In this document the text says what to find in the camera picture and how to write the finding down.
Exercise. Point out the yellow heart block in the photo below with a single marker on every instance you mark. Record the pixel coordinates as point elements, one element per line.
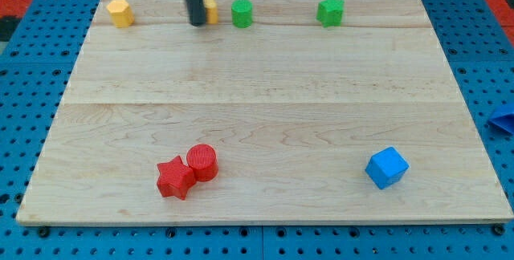
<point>211,8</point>

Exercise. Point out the light wooden board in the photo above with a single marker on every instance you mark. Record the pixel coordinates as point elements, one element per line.
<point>293,110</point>

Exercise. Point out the red cylinder block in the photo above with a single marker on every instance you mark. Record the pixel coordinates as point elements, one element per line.
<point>202,158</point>

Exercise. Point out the red star block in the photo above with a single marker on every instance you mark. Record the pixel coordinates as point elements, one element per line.
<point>175,178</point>

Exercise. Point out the green cylinder block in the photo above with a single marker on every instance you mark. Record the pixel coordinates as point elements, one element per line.
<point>241,12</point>

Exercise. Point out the green star block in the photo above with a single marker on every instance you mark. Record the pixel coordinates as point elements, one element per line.
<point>330,12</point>

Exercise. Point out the blue cube block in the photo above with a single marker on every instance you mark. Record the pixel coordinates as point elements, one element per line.
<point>386,167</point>

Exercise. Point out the yellow hexagon block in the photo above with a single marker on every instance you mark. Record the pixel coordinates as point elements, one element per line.
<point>120,13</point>

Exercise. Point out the blue block at edge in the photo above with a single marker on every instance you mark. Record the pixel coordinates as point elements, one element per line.
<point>502,117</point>

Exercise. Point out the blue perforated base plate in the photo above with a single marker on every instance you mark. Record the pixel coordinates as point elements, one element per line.
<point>35,67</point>

